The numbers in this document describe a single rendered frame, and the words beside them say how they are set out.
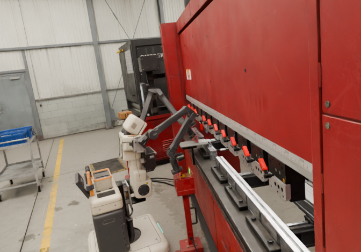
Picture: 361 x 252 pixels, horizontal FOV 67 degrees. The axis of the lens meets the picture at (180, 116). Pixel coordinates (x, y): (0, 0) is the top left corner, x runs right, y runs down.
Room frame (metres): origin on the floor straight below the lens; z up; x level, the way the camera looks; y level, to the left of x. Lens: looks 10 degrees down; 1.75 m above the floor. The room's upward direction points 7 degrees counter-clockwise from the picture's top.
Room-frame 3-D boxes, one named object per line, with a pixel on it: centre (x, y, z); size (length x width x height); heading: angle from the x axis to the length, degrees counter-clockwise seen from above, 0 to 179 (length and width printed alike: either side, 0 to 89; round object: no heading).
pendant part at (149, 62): (3.83, 0.36, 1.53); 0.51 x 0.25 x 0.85; 11
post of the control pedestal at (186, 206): (2.30, 0.04, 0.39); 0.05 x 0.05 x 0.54; 8
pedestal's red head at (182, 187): (2.30, 0.04, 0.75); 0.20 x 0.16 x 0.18; 8
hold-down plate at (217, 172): (2.03, -0.25, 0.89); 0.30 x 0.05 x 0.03; 6
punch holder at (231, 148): (1.66, -0.34, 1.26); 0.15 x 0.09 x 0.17; 6
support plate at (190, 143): (2.62, -0.09, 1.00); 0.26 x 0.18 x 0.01; 96
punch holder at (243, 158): (1.46, -0.36, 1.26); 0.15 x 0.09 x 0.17; 6
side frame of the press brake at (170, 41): (3.62, -0.30, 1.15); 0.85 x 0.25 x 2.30; 96
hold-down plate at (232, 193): (1.63, -0.29, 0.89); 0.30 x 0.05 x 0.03; 6
